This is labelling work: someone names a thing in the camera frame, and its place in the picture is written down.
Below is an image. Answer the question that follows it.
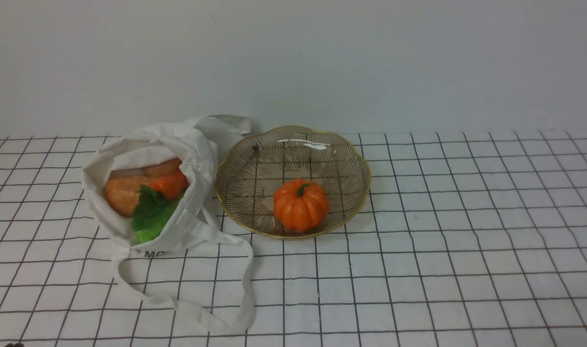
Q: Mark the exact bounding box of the white checkered tablecloth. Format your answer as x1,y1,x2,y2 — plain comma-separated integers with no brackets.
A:
0,131,587,347

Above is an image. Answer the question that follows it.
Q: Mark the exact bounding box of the brown sweet potato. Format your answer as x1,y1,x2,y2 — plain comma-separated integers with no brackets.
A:
110,158,182,178

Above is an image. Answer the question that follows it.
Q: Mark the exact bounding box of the orange carrot with green leaves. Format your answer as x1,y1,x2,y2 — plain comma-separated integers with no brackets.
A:
131,169,189,234

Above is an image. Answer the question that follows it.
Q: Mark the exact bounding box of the white cloth tote bag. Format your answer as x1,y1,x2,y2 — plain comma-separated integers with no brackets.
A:
82,115,255,334

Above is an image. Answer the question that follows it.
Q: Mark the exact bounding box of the green vegetable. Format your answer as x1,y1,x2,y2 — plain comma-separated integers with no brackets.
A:
131,193,183,244

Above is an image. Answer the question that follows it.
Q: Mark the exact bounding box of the small orange pumpkin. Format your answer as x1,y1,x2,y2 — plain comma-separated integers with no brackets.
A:
272,178,330,233

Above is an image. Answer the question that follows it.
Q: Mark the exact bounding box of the glass plate with gold rim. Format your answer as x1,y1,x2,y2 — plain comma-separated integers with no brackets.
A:
215,126,372,240

